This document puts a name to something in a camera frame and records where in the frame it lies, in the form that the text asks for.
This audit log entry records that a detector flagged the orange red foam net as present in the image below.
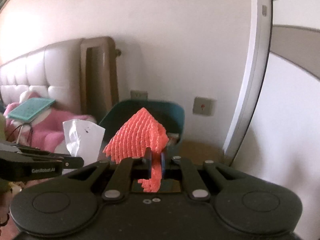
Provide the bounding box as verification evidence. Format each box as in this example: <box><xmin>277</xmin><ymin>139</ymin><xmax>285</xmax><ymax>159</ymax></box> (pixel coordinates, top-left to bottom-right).
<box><xmin>103</xmin><ymin>108</ymin><xmax>169</xmax><ymax>192</ymax></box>

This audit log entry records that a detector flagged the white paper sheet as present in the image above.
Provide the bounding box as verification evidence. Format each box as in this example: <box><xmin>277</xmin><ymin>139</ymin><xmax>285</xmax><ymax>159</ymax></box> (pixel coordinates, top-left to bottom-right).
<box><xmin>63</xmin><ymin>119</ymin><xmax>105</xmax><ymax>166</ymax></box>

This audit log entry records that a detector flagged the teal plastic trash bin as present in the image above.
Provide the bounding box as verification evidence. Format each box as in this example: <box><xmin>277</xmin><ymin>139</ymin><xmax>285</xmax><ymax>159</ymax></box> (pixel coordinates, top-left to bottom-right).
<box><xmin>99</xmin><ymin>100</ymin><xmax>185</xmax><ymax>144</ymax></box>

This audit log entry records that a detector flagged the dark wooden nightstand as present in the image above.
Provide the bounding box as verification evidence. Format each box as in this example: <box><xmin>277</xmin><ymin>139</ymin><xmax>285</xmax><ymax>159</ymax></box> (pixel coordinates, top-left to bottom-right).
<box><xmin>130</xmin><ymin>139</ymin><xmax>227</xmax><ymax>193</ymax></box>

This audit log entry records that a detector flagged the pink plush toy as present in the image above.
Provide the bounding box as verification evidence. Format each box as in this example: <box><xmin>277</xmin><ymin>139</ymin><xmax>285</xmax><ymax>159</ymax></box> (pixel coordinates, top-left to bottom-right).
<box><xmin>3</xmin><ymin>90</ymin><xmax>96</xmax><ymax>154</ymax></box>

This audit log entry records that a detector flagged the teal book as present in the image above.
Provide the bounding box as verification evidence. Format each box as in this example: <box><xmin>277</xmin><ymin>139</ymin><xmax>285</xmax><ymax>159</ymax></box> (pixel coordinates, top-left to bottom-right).
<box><xmin>8</xmin><ymin>98</ymin><xmax>55</xmax><ymax>123</ymax></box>

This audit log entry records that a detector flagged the beige padded headboard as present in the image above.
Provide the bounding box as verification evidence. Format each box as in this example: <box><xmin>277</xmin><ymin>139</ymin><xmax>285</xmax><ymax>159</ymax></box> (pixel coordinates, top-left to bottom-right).
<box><xmin>1</xmin><ymin>39</ymin><xmax>83</xmax><ymax>114</ymax></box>

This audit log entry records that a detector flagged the sliding wardrobe door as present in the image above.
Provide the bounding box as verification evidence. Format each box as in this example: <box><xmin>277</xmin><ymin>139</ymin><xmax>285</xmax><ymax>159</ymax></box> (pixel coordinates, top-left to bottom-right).
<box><xmin>262</xmin><ymin>0</ymin><xmax>320</xmax><ymax>181</ymax></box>

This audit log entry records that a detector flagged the wall switch with red dot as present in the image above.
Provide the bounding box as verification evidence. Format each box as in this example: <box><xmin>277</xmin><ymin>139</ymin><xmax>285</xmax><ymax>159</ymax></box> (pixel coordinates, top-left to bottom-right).
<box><xmin>193</xmin><ymin>97</ymin><xmax>216</xmax><ymax>116</ymax></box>

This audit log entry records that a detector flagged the beige wall power socket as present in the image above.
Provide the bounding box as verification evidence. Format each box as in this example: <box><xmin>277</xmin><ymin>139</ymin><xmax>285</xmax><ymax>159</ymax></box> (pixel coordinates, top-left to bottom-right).
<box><xmin>130</xmin><ymin>90</ymin><xmax>148</xmax><ymax>100</ymax></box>

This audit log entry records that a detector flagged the white door frame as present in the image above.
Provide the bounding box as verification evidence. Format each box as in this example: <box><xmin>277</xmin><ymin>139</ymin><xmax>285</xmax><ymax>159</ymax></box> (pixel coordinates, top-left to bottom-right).
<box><xmin>222</xmin><ymin>0</ymin><xmax>273</xmax><ymax>165</ymax></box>

